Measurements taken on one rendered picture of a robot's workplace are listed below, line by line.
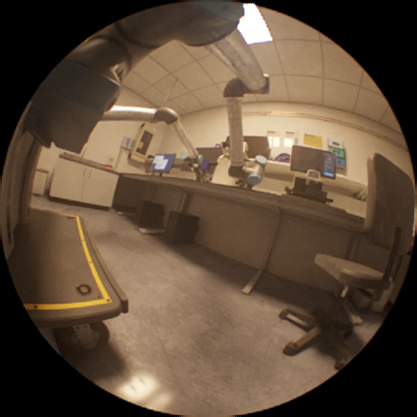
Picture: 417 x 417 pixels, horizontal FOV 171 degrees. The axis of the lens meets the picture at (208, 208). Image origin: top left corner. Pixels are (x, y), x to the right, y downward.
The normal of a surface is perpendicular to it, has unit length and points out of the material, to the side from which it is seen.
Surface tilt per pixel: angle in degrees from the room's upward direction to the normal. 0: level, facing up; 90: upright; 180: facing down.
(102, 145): 90
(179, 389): 0
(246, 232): 90
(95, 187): 90
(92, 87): 90
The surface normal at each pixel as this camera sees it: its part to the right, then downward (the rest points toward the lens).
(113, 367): 0.27, -0.96
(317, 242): -0.52, -0.14
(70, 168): 0.81, 0.23
